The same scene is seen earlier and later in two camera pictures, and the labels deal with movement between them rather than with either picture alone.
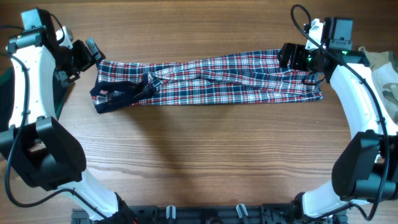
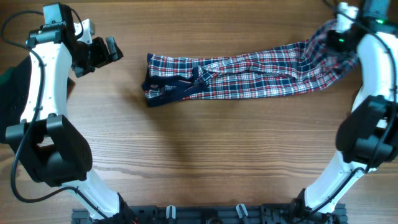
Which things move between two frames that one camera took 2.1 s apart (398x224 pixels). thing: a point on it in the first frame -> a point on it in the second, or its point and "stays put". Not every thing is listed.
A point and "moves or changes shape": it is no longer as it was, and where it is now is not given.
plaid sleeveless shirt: x=221 y=78 moves or changes shape
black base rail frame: x=208 y=214 stays put
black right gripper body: x=301 y=58 -> x=336 y=41
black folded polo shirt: x=7 y=97 stays put
